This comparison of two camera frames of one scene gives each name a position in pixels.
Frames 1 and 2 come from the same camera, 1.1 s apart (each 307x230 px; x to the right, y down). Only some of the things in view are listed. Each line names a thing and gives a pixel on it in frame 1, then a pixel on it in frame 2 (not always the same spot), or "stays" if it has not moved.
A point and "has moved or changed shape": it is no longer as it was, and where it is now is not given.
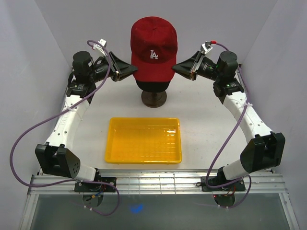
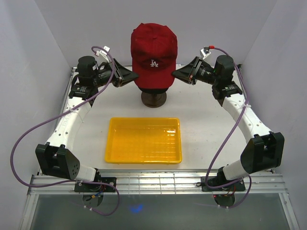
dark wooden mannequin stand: (153, 99) stays
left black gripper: (121, 67) to (121, 75)
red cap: (154, 49) has moved or changed shape
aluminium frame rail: (157, 182) stays
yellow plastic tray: (144, 140) stays
